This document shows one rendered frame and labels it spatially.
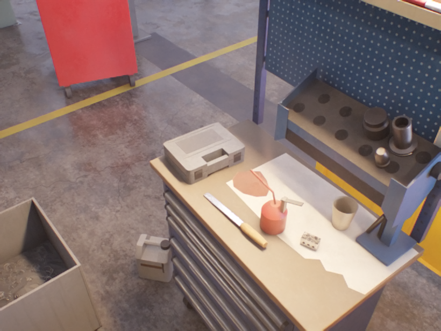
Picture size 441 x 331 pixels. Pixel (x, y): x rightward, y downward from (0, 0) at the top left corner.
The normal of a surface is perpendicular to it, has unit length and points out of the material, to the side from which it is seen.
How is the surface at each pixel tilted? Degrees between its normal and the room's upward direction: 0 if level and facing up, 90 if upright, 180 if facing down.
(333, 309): 0
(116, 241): 0
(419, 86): 90
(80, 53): 90
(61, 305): 90
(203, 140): 0
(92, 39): 90
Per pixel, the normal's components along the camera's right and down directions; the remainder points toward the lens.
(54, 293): 0.64, 0.50
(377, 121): -0.37, -0.49
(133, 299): 0.00, -0.76
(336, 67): -0.81, 0.39
